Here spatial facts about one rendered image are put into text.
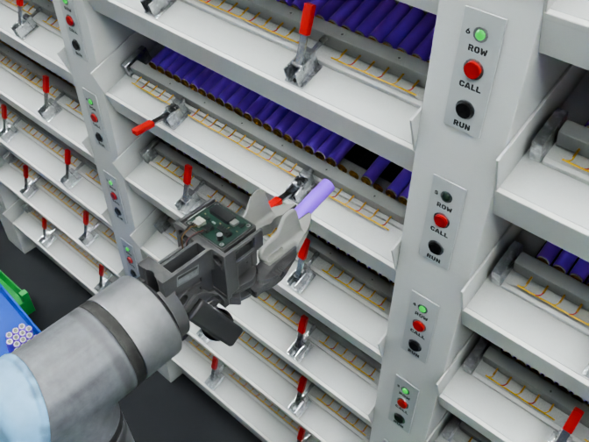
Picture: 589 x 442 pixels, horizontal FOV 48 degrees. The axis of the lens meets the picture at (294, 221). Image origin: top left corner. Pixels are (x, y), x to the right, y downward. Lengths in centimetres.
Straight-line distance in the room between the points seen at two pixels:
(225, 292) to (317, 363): 56
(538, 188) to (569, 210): 4
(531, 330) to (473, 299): 7
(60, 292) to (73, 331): 149
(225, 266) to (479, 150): 27
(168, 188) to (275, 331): 33
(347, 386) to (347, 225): 37
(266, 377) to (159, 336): 81
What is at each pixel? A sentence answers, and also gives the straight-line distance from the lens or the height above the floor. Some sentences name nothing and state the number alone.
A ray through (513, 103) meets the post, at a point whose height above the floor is 117.
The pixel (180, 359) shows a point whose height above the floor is 14.
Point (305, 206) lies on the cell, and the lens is 75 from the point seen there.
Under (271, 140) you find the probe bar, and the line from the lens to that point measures 96.
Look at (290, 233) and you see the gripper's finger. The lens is 71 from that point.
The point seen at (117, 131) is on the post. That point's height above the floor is 80.
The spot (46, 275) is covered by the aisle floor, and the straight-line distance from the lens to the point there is 215.
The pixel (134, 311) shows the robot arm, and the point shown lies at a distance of 60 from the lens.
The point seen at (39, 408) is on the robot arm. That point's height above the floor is 104.
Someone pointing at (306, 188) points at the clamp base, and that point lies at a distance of 91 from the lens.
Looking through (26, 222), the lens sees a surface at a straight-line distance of 212.
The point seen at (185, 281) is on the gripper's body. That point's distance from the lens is 62.
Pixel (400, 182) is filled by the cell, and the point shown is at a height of 94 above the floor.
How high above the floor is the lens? 150
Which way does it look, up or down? 44 degrees down
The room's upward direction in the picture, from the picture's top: straight up
